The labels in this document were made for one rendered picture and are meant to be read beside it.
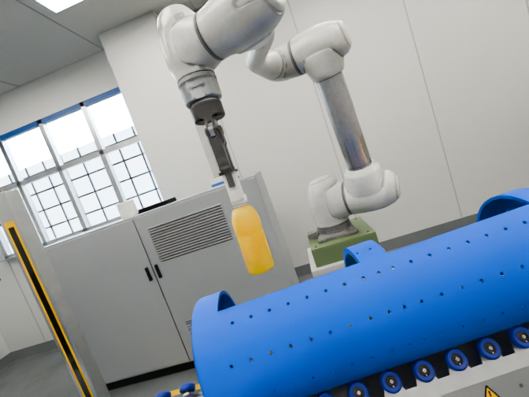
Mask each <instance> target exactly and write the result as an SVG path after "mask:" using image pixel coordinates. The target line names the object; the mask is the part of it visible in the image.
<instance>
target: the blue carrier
mask: <svg viewBox="0 0 529 397"><path fill-rule="evenodd" d="M343 259H344V264H345V268H343V269H340V270H337V271H334V272H332V273H328V274H325V275H323V276H318V277H317V278H314V279H311V280H307V281H305V282H302V283H300V284H295V285H294V286H291V287H288V288H284V289H282V290H279V291H275V292H273V293H271V294H268V295H264V296H261V297H259V298H256V299H252V300H250V301H248V302H244V303H241V304H238V305H235V303H234V301H233V299H232V297H231V296H230V295H229V294H228V293H227V292H226V291H219V292H217V293H215V294H212V295H208V296H206V297H203V298H201V299H199V300H198V301H197V303H196V305H195V307H194V311H193V315H192V322H191V342H192V351H193V356H194V365H195V369H196V373H197V377H198V382H199V385H200V388H201V390H202V394H203V396H204V397H309V396H311V395H315V394H318V393H321V392H323V391H326V390H329V389H332V388H336V387H338V386H341V385H344V384H348V383H350V382H353V381H355V380H360V379H361V378H364V377H368V376H371V375H373V374H376V373H380V372H382V371H385V370H388V369H392V368H394V367H396V366H399V365H403V364H405V363H408V362H412V361H415V360H417V359H420V358H424V357H427V356H429V355H432V354H435V353H438V352H440V351H444V350H447V349H450V348H452V347H456V346H459V345H461V344H464V343H468V342H470V341H473V340H475V339H479V338H482V337H484V336H488V335H491V334H494V333H496V332H500V331H503V330H506V329H507V328H511V327H514V326H517V325H521V324H523V323H526V322H529V187H526V188H519V189H516V190H512V191H509V192H506V193H504V194H501V195H497V196H494V197H492V198H489V199H487V200H486V201H485V202H484V203H483V204H482V205H481V207H480V208H479V212H478V215H477V222H476V223H473V224H470V225H467V226H464V227H462V228H458V229H455V230H453V231H451V232H447V233H444V234H441V235H439V236H435V237H432V238H430V239H426V240H424V241H421V242H418V243H414V244H412V245H409V246H407V247H403V248H401V249H398V250H394V251H391V252H389V253H387V252H386V251H385V250H384V249H383V248H382V247H381V246H380V245H379V244H378V243H376V242H375V241H373V240H367V241H364V242H363V243H359V244H356V245H353V246H351V247H347V248H345V249H344V251H343ZM520 267H521V268H520ZM392 268H394V269H392ZM378 273H380V274H378ZM500 273H501V274H500ZM362 278H364V280H362ZM480 280H481V282H480ZM344 284H345V285H346V286H343V285H344ZM460 286H461V288H460ZM420 300H421V302H420ZM403 306H405V308H403ZM388 310H389V311H390V312H389V313H388ZM370 317H371V318H372V319H371V320H369V318H370ZM349 324H351V326H349ZM310 337H311V338H312V339H311V340H309V338H310ZM290 344H292V347H290V346H289V345H290ZM270 351H272V354H270ZM250 358H252V359H253V360H250Z"/></svg>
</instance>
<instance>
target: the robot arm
mask: <svg viewBox="0 0 529 397"><path fill-rule="evenodd" d="M285 5H286V0H209V1H207V3H206V4H205V5H204V7H203V8H202V9H200V10H199V11H198V12H197V13H194V12H193V11H192V10H191V9H189V8H188V7H186V6H184V5H181V4H174V5H170V6H168V7H166V8H164V9H163V10H162V11H161V13H160V14H159V16H158V19H157V31H158V37H159V41H160V44H161V50H162V53H163V55H164V58H165V62H166V64H167V66H168V69H169V72H170V73H171V74H172V76H173V77H174V79H175V80H176V83H177V85H178V88H179V91H180V94H181V96H182V99H183V100H184V103H185V106H186V107H187V108H188V109H190V110H191V115H192V117H193V120H194V123H195V124H196V125H205V126H206V128H205V134H206V136H207V137H208V139H209V143H210V146H211V147H212V149H213V153H214V156H215V158H216V162H217V164H218V166H219V170H220V173H218V174H219V176H222V177H223V179H224V183H225V186H226V188H227V191H228V194H229V197H230V200H231V203H232V204H233V203H236V202H240V201H242V200H244V197H243V195H242V194H244V193H243V190H242V186H241V184H240V181H239V178H238V175H237V171H238V169H235V167H234V165H233V162H232V160H231V155H230V153H229V150H228V146H227V141H226V139H225V136H224V130H223V127H221V125H218V123H217V121H218V120H221V119H222V118H224V116H225V111H224V108H223V105H222V102H221V98H222V93H221V90H220V86H219V84H218V81H217V78H216V75H215V72H214V69H216V67H217V66H218V65H219V64H220V63H221V62H222V61H223V60H224V59H226V58H228V57H230V56H231V55H233V54H243V53H245V52H246V66H247V68H248V69H249V70H250V71H251V72H253V73H255V74H257V75H259V76H261V77H263V78H264V79H266V80H270V81H273V82H282V81H286V80H290V79H293V78H296V77H299V76H302V75H304V74H307V75H308V76H309V78H310V79H311V81H313V82H314V83H316V85H317V87H318V89H319V92H320V95H321V98H322V100H323V103H324V106H325V109H326V111H327V115H328V117H329V119H330V122H331V125H332V127H333V130H334V133H335V136H336V139H337V140H338V144H339V147H340V149H341V152H342V155H343V157H344V160H345V163H346V166H347V169H346V171H345V174H344V177H345V181H338V180H337V178H336V177H334V176H330V175H324V176H321V177H318V178H316V179H315V180H312V181H311V182H310V184H309V188H308V200H309V207H310V210H311V213H312V216H313V219H314V221H315V223H316V227H317V229H316V231H314V232H311V233H309V234H308V235H307V236H308V238H309V239H318V243H319V244H322V243H326V242H328V241H331V240H333V239H338V238H342V237H344V236H349V235H353V234H357V233H358V232H359V231H358V229H357V228H355V227H354V226H353V225H352V223H351V221H350V219H349V216H350V215H352V214H357V213H367V212H372V211H375V210H381V209H383V208H385V207H387V206H389V205H391V204H393V203H395V202H396V201H397V200H398V199H399V198H400V197H401V189H400V184H399V179H398V176H397V175H396V174H395V173H394V172H392V171H390V170H384V169H383V167H382V166H381V164H380V163H378V162H377V161H375V160H373V159H371V157H370V154H369V152H368V148H367V145H366V142H365V140H364V136H363V133H362V131H361V126H360V124H359V121H358V119H357V115H356V112H355V108H354V105H353V101H352V98H351V96H350V92H349V89H348V87H347V84H346V80H345V77H344V75H343V73H342V70H343V69H344V56H345V55H347V54H348V53H349V51H350V48H351V44H352V39H351V37H350V33H349V31H348V29H347V27H346V25H345V23H344V22H343V21H342V20H332V21H327V22H323V23H319V24H316V25H314V26H312V27H311V28H308V29H306V30H304V31H303V32H301V33H299V34H297V35H296V36H295V37H294V38H293V39H290V40H289V41H287V42H286V43H284V44H283V45H281V46H278V47H276V48H275V49H274V50H270V48H271V45H272V42H273V40H274V37H275V28H276V27H277V25H278V24H279V22H280V21H281V19H282V17H283V15H284V12H285Z"/></svg>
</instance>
